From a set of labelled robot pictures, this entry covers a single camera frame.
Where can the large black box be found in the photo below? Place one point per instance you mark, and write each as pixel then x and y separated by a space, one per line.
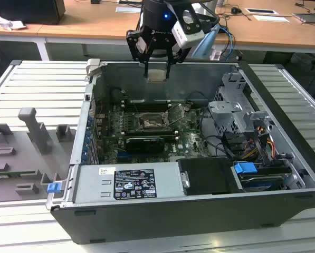
pixel 28 10

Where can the graphics card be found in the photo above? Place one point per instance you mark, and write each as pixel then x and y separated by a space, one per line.
pixel 144 146

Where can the CPU socket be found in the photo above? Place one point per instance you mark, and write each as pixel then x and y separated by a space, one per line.
pixel 153 121

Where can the grey laptop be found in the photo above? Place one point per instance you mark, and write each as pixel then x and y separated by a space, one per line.
pixel 310 17

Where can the blue case latch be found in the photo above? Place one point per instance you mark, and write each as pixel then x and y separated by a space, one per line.
pixel 53 188

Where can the silver CPU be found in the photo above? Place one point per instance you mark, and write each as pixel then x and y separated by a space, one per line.
pixel 156 76

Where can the hard disk drive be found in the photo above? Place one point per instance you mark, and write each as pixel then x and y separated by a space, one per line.
pixel 262 182

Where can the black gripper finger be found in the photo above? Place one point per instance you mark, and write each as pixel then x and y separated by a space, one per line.
pixel 131 48
pixel 177 56

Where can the blue slot clip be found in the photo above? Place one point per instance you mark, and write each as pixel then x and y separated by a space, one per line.
pixel 88 137
pixel 90 120
pixel 86 149
pixel 85 158

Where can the blue board connector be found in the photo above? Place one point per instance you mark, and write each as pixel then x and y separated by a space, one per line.
pixel 125 156

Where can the blue disk carrier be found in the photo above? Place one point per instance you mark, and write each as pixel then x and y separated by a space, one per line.
pixel 244 167

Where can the grey parts rack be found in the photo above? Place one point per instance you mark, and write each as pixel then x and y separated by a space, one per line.
pixel 62 163

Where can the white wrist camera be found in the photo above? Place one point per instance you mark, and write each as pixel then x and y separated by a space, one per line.
pixel 186 34

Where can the grey plastic case latch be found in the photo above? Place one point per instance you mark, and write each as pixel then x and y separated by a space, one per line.
pixel 92 67

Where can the green RAM stick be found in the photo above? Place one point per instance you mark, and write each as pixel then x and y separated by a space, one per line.
pixel 12 174

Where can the white plastic bracket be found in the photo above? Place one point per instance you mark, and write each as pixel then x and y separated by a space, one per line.
pixel 215 54

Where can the metal drive cage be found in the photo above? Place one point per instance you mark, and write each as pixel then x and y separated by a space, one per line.
pixel 225 110

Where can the wooden desk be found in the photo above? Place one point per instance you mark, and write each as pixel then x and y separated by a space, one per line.
pixel 94 23
pixel 33 29

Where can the green motherboard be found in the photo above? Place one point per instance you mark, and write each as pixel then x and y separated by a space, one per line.
pixel 191 142

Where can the grey power supply unit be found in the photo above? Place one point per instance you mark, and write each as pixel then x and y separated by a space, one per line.
pixel 94 184

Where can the crumpled white paper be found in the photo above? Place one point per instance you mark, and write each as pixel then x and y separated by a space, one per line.
pixel 9 24

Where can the black PC case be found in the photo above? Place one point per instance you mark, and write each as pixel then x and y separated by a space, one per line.
pixel 173 221

